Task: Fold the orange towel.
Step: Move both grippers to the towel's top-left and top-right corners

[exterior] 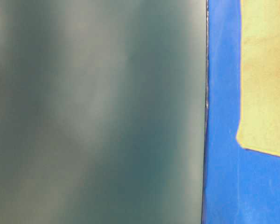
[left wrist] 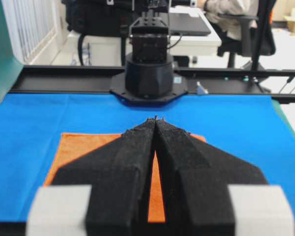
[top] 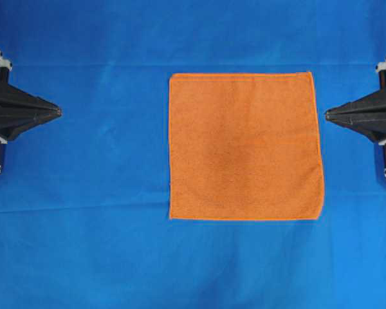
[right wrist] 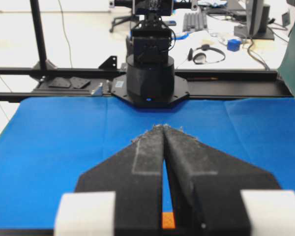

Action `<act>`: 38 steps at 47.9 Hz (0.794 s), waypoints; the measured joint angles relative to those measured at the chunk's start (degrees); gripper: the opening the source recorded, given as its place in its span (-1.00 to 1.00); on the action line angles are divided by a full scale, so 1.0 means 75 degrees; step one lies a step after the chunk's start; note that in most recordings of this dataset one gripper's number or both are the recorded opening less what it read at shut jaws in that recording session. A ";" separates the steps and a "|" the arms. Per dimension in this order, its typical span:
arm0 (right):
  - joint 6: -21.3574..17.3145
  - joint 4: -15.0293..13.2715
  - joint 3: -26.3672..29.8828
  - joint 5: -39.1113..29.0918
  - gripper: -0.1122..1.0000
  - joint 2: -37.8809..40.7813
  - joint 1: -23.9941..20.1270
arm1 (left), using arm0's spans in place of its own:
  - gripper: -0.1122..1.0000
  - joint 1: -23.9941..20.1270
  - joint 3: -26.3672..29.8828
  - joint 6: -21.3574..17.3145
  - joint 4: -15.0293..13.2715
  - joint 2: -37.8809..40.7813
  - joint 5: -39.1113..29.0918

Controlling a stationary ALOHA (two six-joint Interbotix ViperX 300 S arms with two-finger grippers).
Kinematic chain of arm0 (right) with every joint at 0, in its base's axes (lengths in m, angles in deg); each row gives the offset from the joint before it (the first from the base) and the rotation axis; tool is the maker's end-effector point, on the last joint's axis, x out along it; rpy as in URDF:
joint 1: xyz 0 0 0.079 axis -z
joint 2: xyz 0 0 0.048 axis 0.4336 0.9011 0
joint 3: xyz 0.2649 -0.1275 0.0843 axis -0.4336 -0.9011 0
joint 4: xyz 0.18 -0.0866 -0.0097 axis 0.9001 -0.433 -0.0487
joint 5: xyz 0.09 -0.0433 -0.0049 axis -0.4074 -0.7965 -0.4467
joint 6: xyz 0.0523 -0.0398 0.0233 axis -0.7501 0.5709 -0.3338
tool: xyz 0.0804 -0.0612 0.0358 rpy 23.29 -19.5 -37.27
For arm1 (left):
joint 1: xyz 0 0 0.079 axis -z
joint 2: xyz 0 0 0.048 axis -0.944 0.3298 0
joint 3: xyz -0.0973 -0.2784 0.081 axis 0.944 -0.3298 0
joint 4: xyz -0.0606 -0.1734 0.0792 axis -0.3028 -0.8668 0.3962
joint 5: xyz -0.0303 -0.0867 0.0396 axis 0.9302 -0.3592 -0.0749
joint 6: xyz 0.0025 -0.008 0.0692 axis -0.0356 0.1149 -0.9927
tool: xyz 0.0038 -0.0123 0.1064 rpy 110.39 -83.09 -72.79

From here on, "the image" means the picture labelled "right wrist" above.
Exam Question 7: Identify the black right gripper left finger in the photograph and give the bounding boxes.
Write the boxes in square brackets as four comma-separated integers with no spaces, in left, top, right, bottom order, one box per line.
[54,126,164,236]

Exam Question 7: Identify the orange towel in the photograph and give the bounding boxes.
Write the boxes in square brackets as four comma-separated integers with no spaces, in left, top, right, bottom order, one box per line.
[162,212,176,230]

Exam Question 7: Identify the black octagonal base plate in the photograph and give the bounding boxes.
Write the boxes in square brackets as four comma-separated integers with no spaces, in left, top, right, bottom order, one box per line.
[111,75,190,109]

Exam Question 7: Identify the black keyboard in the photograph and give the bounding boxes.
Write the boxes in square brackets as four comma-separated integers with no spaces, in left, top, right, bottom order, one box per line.
[182,11,207,32]

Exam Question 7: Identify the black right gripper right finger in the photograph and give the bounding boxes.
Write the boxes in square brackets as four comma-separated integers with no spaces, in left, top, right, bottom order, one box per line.
[163,126,295,236]

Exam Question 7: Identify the small blue box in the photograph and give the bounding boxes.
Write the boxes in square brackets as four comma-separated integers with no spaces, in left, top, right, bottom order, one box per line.
[227,39,241,52]

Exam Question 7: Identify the black corner bracket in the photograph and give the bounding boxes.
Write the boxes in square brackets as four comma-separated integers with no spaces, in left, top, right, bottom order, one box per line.
[98,56,118,70]

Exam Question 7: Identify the black office chair base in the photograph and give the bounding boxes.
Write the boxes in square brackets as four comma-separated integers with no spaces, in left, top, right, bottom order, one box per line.
[109,15,140,33]

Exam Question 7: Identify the black vertical frame post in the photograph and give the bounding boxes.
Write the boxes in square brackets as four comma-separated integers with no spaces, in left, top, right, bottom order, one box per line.
[30,0,47,70]

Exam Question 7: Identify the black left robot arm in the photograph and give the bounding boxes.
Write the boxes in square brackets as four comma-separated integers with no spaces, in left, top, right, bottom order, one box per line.
[54,0,176,236]

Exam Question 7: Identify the black aluminium frame rail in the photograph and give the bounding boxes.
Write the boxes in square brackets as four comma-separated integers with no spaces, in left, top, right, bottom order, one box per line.
[0,67,292,103]

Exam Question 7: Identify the blue table cloth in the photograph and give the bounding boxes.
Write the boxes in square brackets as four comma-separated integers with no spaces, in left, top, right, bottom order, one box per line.
[0,97,295,229]

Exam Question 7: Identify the black headphones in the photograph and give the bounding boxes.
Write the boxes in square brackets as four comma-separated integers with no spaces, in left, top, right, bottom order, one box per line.
[187,44,226,65]

